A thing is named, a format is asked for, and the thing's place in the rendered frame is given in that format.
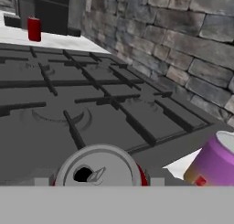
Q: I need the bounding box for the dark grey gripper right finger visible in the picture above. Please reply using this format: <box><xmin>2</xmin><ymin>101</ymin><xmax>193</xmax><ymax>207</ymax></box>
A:
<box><xmin>145</xmin><ymin>167</ymin><xmax>196</xmax><ymax>187</ymax></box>

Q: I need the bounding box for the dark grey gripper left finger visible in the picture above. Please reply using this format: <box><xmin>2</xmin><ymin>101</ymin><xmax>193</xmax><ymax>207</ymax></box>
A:
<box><xmin>5</xmin><ymin>167</ymin><xmax>59</xmax><ymax>187</ymax></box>

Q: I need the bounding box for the red soda can silver top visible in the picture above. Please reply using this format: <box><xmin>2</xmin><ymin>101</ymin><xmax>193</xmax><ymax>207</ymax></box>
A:
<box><xmin>52</xmin><ymin>144</ymin><xmax>150</xmax><ymax>187</ymax></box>

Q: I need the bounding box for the purple soda can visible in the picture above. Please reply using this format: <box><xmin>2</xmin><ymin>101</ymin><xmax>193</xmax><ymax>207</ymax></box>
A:
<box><xmin>183</xmin><ymin>130</ymin><xmax>234</xmax><ymax>187</ymax></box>

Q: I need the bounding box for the dark grey gas hob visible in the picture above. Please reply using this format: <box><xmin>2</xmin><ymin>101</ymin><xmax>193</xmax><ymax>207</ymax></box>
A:
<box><xmin>0</xmin><ymin>42</ymin><xmax>226</xmax><ymax>187</ymax></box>

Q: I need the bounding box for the small black box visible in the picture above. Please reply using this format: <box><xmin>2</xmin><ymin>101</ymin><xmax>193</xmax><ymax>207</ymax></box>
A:
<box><xmin>3</xmin><ymin>14</ymin><xmax>23</xmax><ymax>29</ymax></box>

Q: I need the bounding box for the black countertop appliance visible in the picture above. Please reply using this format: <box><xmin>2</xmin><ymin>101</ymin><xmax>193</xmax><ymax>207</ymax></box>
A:
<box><xmin>17</xmin><ymin>0</ymin><xmax>82</xmax><ymax>37</ymax></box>

